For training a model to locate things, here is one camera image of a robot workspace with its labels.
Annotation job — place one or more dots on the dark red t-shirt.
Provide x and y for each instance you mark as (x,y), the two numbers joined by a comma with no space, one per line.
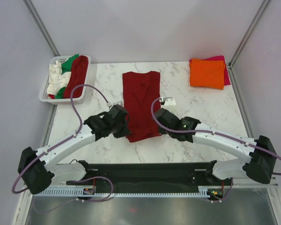
(139,91)

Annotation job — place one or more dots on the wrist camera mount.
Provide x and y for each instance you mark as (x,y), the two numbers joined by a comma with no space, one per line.
(168,103)
(109,104)

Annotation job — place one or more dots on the folded pink t-shirt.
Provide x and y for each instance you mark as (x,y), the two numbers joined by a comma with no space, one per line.
(226,70)

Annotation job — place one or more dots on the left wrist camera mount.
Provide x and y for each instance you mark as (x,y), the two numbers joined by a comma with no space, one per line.
(109,104)

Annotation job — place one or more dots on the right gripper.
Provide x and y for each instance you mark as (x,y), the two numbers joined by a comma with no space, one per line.
(161,131)

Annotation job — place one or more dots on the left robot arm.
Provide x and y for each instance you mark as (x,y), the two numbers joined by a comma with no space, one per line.
(36,166)

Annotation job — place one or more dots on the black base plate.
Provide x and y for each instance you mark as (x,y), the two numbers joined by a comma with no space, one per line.
(148,177)

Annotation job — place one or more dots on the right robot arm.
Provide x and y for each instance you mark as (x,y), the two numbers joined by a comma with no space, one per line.
(254,158)

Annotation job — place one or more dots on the aluminium front rail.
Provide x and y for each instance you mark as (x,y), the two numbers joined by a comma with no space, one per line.
(66,172)

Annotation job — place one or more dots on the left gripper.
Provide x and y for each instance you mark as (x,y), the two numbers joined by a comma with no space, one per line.
(125,132)

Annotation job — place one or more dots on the white slotted cable duct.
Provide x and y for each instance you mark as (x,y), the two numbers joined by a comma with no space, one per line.
(202,192)

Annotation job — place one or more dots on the right aluminium frame post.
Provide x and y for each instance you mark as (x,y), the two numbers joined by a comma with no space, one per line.
(261,10)

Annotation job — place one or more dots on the aluminium frame post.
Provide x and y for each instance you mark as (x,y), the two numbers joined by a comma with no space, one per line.
(261,10)
(41,26)

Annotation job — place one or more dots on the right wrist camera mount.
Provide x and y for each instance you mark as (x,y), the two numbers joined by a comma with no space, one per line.
(168,103)

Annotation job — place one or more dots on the dark red shirt in basket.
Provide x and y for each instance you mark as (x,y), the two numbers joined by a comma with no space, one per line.
(78,74)

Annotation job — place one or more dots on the folded orange t-shirt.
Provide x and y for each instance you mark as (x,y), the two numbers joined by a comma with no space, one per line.
(207,73)

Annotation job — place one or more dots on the left aluminium frame post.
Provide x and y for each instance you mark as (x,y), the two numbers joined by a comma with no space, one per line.
(41,26)

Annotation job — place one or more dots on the green t-shirt in basket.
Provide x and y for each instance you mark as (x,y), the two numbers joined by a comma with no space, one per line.
(66,72)

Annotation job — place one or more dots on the white t-shirt in basket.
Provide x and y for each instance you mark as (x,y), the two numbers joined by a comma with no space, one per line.
(55,78)

